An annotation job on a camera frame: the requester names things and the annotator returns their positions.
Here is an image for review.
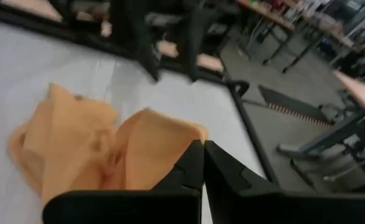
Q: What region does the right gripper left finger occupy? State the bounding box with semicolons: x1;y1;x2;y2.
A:
42;139;205;224

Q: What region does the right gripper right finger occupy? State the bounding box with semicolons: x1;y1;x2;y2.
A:
204;139;365;224

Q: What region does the orange waffle-weave towel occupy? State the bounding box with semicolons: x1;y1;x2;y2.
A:
7;82;209;207

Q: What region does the small black orange-striped floor mat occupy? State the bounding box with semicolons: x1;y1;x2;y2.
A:
258;84;333;129

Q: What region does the wooden desk top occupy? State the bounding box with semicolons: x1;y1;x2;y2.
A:
331;68;365;123

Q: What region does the cluttered wooden workbench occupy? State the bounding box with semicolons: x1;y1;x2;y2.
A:
235;0;358;74

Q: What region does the black aluminium table frame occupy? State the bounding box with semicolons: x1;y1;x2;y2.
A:
0;6;282;189

